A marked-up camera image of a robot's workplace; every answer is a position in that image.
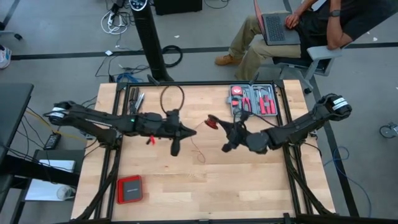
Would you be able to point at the black wristwatch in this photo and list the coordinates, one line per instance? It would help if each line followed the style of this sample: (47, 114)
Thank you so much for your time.
(335, 13)

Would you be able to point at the grey laptop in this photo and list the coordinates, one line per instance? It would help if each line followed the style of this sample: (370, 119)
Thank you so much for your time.
(280, 29)

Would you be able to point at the black chair base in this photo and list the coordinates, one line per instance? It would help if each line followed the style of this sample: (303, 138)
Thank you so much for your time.
(12, 34)

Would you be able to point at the clear plastic cup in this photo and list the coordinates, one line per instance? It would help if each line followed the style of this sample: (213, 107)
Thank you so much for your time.
(65, 193)

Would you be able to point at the grey caster wheel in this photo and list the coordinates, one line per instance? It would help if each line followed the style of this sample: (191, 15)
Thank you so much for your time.
(388, 130)

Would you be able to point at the red tape measure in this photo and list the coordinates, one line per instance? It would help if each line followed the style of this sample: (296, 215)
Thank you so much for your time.
(237, 90)

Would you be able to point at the black tower fan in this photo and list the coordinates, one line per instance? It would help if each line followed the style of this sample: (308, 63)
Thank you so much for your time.
(150, 40)

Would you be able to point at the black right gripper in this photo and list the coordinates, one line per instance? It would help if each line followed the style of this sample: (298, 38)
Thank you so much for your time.
(237, 137)

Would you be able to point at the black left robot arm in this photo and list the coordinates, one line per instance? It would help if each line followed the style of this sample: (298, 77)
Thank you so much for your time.
(102, 119)

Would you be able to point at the grey tool kit case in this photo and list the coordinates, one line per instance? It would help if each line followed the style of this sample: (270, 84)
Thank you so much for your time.
(250, 90)

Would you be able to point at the tan boot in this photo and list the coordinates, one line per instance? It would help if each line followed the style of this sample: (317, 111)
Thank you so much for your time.
(227, 59)

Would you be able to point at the grey hammer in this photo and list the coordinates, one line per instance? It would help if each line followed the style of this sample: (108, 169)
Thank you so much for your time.
(258, 90)

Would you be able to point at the black desk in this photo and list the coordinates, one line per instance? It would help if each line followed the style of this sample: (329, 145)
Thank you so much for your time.
(14, 118)

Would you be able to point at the red utility knife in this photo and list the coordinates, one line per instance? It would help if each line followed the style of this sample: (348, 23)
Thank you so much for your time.
(236, 102)

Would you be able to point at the red-rimmed black box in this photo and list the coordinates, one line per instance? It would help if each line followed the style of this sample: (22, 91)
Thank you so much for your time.
(129, 189)

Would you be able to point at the person's right hand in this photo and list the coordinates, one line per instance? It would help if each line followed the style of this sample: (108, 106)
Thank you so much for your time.
(292, 20)

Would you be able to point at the person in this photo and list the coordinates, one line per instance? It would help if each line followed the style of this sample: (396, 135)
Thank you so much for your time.
(342, 18)

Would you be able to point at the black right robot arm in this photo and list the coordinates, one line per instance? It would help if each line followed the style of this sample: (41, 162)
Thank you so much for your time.
(295, 127)

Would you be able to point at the white sneaker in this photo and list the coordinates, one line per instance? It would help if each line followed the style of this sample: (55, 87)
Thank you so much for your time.
(4, 57)

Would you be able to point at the black pliers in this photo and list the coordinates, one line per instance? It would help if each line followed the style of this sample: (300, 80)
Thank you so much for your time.
(133, 99)

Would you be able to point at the black floor box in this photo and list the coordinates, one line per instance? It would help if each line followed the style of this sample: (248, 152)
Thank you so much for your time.
(177, 6)

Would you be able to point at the small white floor plug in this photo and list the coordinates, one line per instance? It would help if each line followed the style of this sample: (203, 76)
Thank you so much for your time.
(109, 53)

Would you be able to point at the black side stand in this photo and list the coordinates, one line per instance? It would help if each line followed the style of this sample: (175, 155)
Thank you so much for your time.
(46, 168)

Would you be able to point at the white paper sheet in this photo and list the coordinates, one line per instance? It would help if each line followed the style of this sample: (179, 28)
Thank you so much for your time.
(46, 189)

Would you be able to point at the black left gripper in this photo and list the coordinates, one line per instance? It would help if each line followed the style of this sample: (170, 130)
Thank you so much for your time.
(175, 130)

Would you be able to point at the small red clip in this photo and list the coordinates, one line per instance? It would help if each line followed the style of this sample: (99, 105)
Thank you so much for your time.
(152, 140)

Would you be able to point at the black power adapter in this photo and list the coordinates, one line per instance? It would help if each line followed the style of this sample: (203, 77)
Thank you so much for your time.
(52, 141)

